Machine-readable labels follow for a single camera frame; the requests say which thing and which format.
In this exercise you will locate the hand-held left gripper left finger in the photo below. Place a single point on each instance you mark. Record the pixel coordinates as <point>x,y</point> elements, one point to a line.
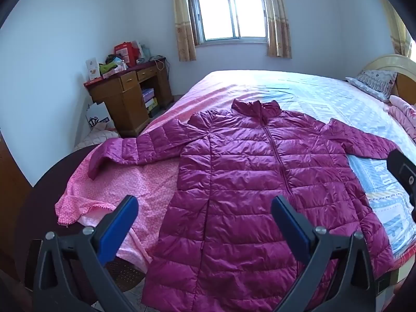
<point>115,234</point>

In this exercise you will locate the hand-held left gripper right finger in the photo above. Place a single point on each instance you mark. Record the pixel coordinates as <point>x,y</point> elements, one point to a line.
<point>292,230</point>

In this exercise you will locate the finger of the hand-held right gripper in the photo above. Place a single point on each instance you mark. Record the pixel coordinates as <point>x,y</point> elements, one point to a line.
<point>403,169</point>

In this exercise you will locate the magenta puffer jacket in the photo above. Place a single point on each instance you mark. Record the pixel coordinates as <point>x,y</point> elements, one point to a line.
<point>243,185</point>

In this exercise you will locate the pink quilt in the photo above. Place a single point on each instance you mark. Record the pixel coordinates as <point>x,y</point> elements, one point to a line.
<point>404,117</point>

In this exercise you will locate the pink floral bedsheet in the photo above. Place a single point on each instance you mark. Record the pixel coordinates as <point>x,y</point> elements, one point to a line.
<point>156,182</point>

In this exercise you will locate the blue patterned bedsheet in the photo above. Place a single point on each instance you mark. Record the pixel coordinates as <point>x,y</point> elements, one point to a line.
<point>341,104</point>

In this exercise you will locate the patterned grey pillow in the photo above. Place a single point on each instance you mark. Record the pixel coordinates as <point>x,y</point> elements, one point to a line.
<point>372,83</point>

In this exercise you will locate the pale pink quilted garment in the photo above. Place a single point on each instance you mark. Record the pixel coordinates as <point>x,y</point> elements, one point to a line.
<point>97,136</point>

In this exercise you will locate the beige bed headboard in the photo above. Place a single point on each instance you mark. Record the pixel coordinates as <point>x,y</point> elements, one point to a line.
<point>390,61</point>

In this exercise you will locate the white paper bag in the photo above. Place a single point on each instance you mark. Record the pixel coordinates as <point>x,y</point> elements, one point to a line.
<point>99,115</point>

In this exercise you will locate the wooden desk with drawers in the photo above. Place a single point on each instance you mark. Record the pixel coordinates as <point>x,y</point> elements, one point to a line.
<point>130,104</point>

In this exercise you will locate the flat pink box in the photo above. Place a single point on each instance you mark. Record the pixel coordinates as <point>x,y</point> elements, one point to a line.
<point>113,73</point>

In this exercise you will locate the green plastic item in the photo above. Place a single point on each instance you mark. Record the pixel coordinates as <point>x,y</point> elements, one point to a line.
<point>107,69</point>

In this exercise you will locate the white printed box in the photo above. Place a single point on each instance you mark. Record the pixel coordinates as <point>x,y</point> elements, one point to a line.
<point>92,70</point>

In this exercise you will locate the light blue packet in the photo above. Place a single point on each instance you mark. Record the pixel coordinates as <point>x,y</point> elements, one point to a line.
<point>117,61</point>

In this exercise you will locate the red cardboard box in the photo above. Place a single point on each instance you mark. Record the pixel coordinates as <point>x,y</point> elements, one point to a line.
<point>126,52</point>

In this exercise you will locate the beige floral curtain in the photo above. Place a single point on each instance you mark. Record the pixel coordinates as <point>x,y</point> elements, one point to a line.
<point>183,22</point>
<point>278,22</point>

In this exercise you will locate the sliding glass window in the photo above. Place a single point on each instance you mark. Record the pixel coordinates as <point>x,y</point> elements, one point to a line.
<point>227,13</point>

